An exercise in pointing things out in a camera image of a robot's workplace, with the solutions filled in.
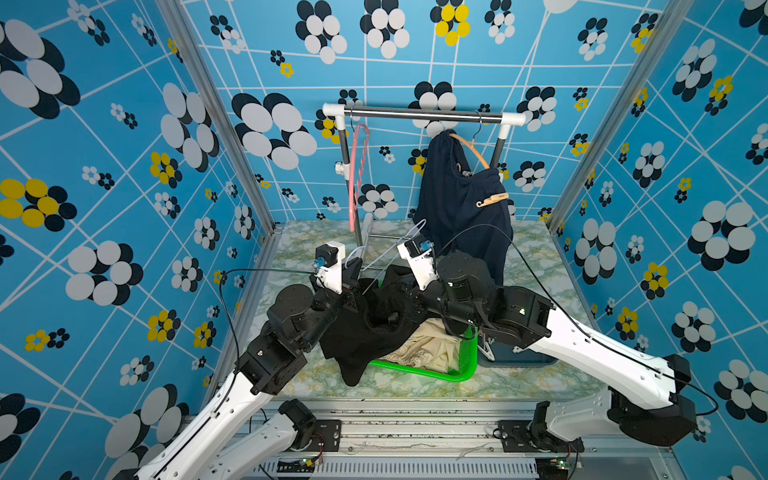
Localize navy blue shorts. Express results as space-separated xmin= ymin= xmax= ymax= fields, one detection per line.
xmin=413 ymin=130 xmax=514 ymax=284

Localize dark teal plastic bin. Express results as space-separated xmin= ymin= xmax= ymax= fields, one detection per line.
xmin=477 ymin=335 xmax=557 ymax=368

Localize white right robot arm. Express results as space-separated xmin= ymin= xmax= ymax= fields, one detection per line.
xmin=398 ymin=245 xmax=697 ymax=452

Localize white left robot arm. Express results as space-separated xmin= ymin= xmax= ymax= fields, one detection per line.
xmin=106 ymin=258 xmax=362 ymax=479

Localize wooden hanger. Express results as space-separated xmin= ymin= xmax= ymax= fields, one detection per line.
xmin=449 ymin=110 xmax=511 ymax=209

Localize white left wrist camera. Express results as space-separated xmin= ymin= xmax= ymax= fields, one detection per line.
xmin=313 ymin=241 xmax=346 ymax=295

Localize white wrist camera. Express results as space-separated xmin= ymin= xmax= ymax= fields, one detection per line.
xmin=313 ymin=241 xmax=346 ymax=295
xmin=397 ymin=235 xmax=438 ymax=291

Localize pink plastic hanger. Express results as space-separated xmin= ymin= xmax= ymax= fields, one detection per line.
xmin=347 ymin=123 xmax=370 ymax=233

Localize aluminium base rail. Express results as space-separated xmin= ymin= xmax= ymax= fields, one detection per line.
xmin=167 ymin=398 xmax=673 ymax=480

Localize white metal clothes rack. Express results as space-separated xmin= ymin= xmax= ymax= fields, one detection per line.
xmin=322 ymin=103 xmax=527 ymax=249

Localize green plastic basket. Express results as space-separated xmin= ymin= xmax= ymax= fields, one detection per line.
xmin=369 ymin=327 xmax=478 ymax=383

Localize black shorts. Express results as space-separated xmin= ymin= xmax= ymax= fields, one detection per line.
xmin=320 ymin=275 xmax=419 ymax=387

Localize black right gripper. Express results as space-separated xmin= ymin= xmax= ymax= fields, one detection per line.
xmin=389 ymin=270 xmax=486 ymax=332

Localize beige shorts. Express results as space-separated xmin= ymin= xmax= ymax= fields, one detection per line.
xmin=382 ymin=318 xmax=462 ymax=374

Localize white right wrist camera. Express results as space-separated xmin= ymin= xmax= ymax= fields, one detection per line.
xmin=397 ymin=235 xmax=438 ymax=291

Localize wooden clothespin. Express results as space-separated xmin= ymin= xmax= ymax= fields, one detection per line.
xmin=476 ymin=193 xmax=509 ymax=208

